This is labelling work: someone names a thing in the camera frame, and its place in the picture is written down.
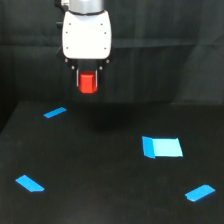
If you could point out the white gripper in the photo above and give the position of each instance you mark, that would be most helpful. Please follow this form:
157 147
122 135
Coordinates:
86 38

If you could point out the red hexagonal block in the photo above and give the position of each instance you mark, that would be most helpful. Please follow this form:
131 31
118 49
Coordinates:
87 82

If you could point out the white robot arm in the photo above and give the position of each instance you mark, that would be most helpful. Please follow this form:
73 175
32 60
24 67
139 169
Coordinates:
81 7

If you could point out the blue tape strip top left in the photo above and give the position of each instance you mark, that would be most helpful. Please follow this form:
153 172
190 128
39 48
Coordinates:
55 112

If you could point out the blue tape strip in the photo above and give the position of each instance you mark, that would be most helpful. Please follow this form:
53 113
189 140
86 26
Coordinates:
55 112
199 193
29 184

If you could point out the black backdrop curtain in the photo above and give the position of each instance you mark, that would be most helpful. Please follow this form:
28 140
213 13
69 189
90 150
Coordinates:
164 51

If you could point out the large blue tape patch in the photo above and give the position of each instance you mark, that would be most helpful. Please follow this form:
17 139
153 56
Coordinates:
153 147

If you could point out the blue tape strip bottom left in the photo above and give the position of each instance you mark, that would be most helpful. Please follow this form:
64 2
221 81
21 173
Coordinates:
29 184

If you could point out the blue tape strip bottom right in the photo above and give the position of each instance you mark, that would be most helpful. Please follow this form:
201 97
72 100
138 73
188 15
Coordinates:
199 193

